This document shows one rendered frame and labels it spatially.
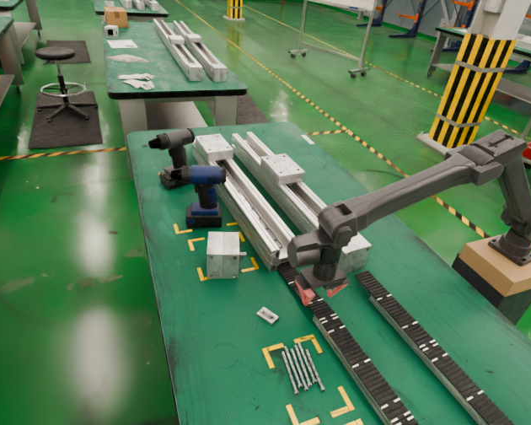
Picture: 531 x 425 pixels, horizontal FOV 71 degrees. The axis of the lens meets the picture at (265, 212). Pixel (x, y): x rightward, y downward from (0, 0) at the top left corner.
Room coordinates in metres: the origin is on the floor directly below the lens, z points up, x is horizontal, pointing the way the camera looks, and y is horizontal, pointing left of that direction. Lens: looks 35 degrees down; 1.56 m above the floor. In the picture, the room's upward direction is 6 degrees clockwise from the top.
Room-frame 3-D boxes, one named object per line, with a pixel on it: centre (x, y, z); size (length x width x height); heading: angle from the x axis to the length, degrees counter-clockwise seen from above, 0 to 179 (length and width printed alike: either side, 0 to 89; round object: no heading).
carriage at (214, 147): (1.40, 0.24, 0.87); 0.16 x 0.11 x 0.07; 29
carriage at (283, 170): (1.27, -0.05, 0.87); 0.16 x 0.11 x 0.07; 29
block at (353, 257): (0.89, -0.27, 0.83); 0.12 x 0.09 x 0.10; 119
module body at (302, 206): (1.27, -0.05, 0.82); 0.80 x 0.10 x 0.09; 29
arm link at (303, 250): (0.65, -0.12, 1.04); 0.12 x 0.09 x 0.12; 113
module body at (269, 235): (1.18, 0.12, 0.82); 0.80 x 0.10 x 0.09; 29
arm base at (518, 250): (0.95, -0.80, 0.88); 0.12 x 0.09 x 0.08; 31
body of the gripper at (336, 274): (0.67, -0.16, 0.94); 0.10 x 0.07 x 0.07; 120
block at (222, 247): (0.81, 0.10, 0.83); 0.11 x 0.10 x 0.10; 98
